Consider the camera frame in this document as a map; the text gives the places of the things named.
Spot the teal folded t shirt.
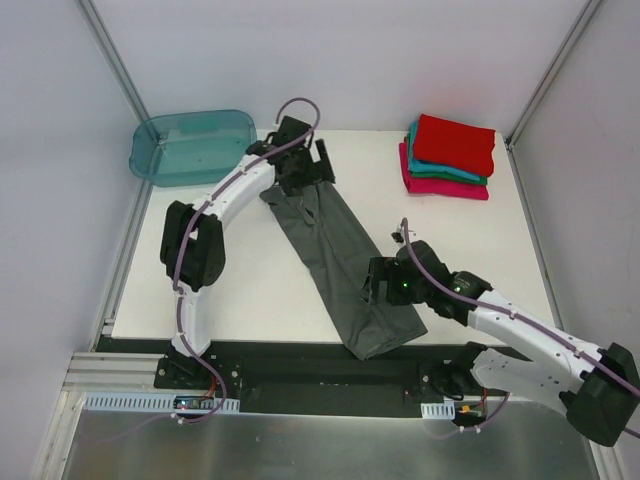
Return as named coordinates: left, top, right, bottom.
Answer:
left=407, top=121, right=475, bottom=180

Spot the teal plastic bin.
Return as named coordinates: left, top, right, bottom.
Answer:
left=129, top=109, right=256, bottom=187

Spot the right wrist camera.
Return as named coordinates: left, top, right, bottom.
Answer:
left=391, top=224, right=418, bottom=245

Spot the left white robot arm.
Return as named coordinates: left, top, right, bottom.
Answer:
left=160, top=116, right=335, bottom=389

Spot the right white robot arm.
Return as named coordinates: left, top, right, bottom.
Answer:
left=364, top=241, right=639, bottom=447

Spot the grey t shirt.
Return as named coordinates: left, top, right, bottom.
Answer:
left=260, top=182, right=427, bottom=360

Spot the right aluminium frame post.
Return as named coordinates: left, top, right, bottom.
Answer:
left=505, top=0, right=606, bottom=151

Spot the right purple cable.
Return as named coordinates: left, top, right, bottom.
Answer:
left=402, top=217, right=640, bottom=441

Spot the left white cable duct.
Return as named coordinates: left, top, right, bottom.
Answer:
left=84, top=392, right=240, bottom=415

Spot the white cable duct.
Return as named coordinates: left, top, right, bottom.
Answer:
left=84, top=392, right=240, bottom=415
left=420, top=402, right=456, bottom=421

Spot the red folded t shirt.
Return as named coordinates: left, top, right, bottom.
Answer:
left=413, top=115, right=496, bottom=177

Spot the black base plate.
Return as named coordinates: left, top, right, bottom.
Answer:
left=94, top=338, right=531, bottom=416

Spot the aluminium frame post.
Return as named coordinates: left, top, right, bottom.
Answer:
left=76, top=0, right=150, bottom=122
left=505, top=0, right=606, bottom=151

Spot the left aluminium frame post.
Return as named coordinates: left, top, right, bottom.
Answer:
left=76, top=0, right=150, bottom=122

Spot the green folded t shirt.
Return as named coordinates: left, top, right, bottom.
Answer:
left=406, top=120, right=488, bottom=186

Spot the pink folded t shirt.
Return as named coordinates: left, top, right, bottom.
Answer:
left=398, top=142, right=489, bottom=201

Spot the right white cable duct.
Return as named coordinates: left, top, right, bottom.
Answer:
left=420, top=402, right=456, bottom=421

